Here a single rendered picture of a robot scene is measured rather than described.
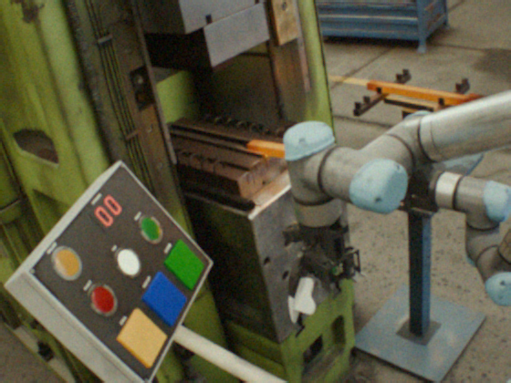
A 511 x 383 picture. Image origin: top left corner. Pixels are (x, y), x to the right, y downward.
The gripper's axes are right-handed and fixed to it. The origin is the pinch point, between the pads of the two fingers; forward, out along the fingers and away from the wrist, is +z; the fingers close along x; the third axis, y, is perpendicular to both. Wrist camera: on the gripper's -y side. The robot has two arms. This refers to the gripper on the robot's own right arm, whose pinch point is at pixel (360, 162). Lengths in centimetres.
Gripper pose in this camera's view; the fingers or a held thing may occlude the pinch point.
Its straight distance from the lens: 128.9
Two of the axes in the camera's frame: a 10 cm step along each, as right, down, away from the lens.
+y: 2.1, 8.4, 5.0
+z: -7.4, -2.0, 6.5
